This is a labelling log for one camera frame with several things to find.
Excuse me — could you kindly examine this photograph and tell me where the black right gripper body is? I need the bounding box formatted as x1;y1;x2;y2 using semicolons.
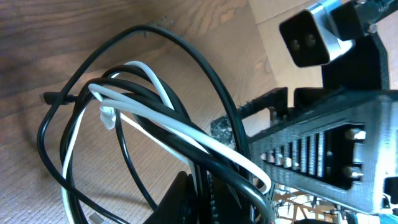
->
249;90;397;214

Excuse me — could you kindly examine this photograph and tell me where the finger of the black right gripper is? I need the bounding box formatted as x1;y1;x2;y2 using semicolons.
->
210;115;235;146

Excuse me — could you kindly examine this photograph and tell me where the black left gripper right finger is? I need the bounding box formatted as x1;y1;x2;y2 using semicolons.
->
208;174;254;224

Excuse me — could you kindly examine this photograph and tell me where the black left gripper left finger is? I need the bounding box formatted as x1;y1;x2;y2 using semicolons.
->
144;171;198;224

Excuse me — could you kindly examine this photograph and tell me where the thick black usb cable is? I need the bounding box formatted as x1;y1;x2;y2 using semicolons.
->
40;64;274;224

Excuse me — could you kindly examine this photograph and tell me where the white usb cable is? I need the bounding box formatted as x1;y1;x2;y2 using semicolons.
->
61;60;273;224

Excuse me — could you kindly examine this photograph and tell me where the thin black usb cable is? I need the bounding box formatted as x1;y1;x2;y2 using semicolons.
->
36;24;251;224

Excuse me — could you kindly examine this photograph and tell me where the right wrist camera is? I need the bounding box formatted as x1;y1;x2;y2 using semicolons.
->
279;0;397;90

